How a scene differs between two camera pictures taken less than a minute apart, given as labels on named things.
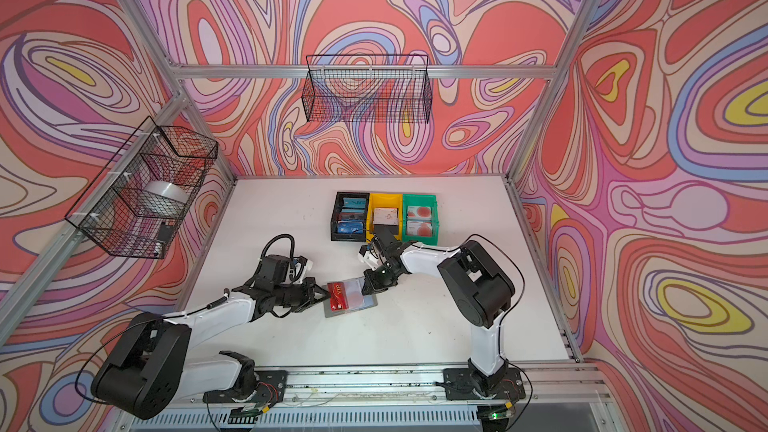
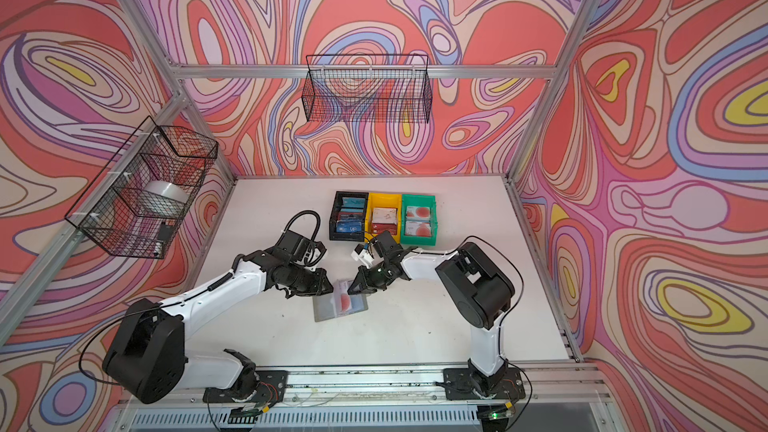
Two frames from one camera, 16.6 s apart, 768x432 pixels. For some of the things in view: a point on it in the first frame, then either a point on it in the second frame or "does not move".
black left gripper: [308, 288] -> [320, 279]
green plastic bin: [425, 200] does not move
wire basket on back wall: [374, 88] does not move
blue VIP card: [351, 227] does not move
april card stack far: [419, 213] does not move
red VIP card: [338, 296] -> [379, 228]
